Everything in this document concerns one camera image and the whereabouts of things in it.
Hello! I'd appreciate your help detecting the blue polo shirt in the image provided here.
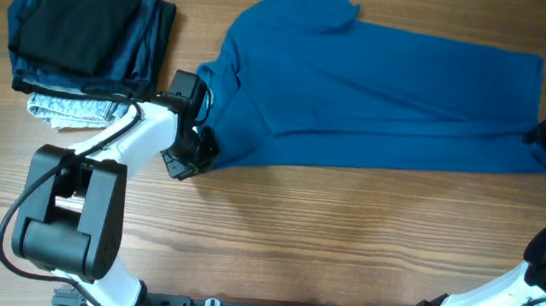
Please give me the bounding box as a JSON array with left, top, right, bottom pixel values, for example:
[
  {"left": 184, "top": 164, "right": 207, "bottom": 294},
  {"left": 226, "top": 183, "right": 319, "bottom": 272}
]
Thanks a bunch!
[{"left": 197, "top": 0, "right": 546, "bottom": 174}]

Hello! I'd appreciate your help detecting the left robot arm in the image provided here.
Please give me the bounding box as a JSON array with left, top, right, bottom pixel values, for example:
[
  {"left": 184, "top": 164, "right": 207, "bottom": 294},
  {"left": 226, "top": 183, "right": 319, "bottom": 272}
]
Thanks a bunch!
[{"left": 0, "top": 71, "right": 219, "bottom": 306}]

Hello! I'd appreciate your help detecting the folded dark blue garment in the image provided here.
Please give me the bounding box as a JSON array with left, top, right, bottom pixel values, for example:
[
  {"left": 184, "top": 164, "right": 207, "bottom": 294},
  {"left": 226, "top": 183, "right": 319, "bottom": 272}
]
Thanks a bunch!
[{"left": 9, "top": 0, "right": 173, "bottom": 92}]

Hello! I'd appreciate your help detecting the folded light grey garment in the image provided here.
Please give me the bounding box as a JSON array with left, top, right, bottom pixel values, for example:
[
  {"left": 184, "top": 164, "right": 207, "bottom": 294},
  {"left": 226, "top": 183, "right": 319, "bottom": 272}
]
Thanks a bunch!
[{"left": 26, "top": 93, "right": 130, "bottom": 130}]

